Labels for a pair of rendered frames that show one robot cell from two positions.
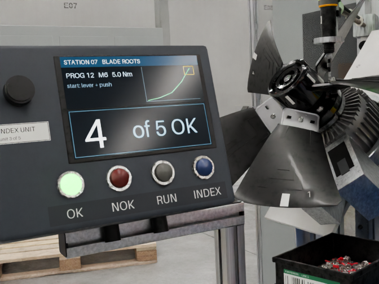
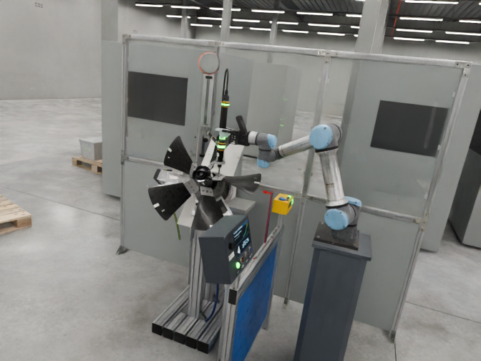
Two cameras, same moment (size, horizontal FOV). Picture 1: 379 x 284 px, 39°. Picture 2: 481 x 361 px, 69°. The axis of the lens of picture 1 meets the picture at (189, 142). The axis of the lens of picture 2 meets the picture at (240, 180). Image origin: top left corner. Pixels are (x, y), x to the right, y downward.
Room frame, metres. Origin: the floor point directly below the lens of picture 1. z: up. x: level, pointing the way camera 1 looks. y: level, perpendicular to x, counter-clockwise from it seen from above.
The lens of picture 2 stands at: (-0.37, 0.94, 1.82)
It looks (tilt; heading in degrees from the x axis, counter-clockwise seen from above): 16 degrees down; 318
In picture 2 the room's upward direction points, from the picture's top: 6 degrees clockwise
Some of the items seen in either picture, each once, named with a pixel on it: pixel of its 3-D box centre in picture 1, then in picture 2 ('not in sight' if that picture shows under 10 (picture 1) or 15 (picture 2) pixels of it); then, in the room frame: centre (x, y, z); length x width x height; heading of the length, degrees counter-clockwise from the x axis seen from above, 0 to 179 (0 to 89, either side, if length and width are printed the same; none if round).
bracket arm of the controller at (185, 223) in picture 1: (157, 225); not in sight; (0.64, 0.04, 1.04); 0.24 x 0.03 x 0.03; 119
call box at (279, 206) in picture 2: not in sight; (283, 204); (1.08, -0.77, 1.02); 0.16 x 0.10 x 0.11; 119
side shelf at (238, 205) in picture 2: not in sight; (230, 203); (1.62, -0.76, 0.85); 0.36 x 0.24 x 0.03; 29
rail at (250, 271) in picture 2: not in sight; (261, 256); (0.89, -0.42, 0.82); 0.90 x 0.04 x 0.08; 119
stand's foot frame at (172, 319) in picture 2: not in sight; (200, 312); (1.47, -0.45, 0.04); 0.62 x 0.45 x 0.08; 119
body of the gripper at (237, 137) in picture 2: not in sight; (240, 137); (1.16, -0.39, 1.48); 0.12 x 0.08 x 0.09; 29
